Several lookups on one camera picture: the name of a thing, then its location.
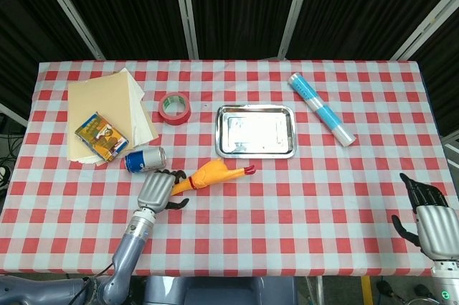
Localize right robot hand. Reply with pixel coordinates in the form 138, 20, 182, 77
391, 172, 459, 259

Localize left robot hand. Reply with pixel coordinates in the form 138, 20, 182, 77
137, 169, 190, 214

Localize yellow rubber chicken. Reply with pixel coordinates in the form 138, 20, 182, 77
169, 159, 257, 197

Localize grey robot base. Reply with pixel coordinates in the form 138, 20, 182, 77
131, 276, 298, 305

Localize stainless steel tray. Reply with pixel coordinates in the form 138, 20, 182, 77
214, 104, 297, 160

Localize blue and silver can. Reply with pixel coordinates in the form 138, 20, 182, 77
124, 146, 168, 174

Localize red tape roll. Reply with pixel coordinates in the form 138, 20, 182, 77
158, 92, 191, 127

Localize colourful printed carton box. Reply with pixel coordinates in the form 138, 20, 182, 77
74, 111, 129, 162

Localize white paper sheets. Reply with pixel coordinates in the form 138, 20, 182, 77
118, 67, 146, 150

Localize red white checkered tablecloth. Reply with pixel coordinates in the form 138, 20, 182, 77
0, 59, 459, 279

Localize beige paper stack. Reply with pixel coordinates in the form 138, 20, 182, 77
67, 71, 159, 166

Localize blue and white roll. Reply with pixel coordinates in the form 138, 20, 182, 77
288, 72, 356, 148

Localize black curtain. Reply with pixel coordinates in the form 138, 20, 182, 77
0, 0, 459, 141

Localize grey metal frame bar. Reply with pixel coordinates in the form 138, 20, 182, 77
443, 142, 459, 168
0, 103, 29, 128

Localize grey metal frame post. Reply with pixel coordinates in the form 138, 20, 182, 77
390, 0, 459, 61
170, 0, 200, 60
278, 0, 316, 59
30, 0, 105, 61

